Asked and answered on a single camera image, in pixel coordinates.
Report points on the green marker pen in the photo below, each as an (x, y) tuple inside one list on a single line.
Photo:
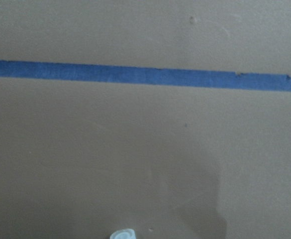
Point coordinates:
[(123, 234)]

